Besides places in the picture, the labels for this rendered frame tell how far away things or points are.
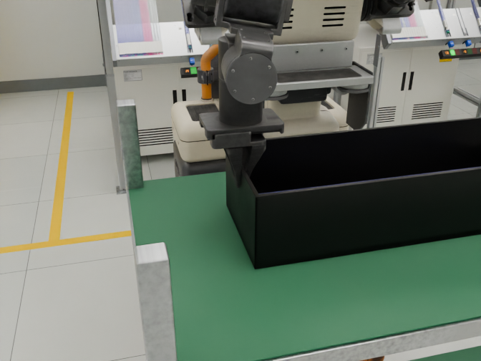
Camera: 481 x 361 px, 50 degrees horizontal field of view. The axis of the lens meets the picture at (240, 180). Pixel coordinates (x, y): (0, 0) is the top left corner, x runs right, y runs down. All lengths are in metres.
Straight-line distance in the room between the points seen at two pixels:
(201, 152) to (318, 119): 0.39
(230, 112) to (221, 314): 0.25
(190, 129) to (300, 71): 0.44
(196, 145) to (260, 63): 0.99
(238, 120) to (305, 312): 0.25
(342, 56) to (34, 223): 1.90
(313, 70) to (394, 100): 2.31
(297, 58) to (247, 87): 0.66
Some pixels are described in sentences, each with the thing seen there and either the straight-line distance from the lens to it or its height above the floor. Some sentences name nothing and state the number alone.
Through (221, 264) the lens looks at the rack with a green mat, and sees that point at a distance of 0.71.
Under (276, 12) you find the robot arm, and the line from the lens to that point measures 0.64.
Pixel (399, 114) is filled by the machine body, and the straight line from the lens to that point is 3.58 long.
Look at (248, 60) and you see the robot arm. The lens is 0.57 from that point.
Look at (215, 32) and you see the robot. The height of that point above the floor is 1.13.
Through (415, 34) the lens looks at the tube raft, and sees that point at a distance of 3.11.
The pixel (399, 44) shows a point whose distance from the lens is 3.06.
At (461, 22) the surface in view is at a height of 0.79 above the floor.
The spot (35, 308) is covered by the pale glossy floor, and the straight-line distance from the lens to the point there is 2.22.
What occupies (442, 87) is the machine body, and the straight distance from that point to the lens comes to 3.69.
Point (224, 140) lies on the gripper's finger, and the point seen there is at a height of 1.12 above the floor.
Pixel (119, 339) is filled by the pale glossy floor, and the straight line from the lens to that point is 2.00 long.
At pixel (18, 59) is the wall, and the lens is 4.70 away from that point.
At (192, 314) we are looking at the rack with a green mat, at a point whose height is 0.95.
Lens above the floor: 1.38
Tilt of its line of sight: 28 degrees down
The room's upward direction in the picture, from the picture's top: straight up
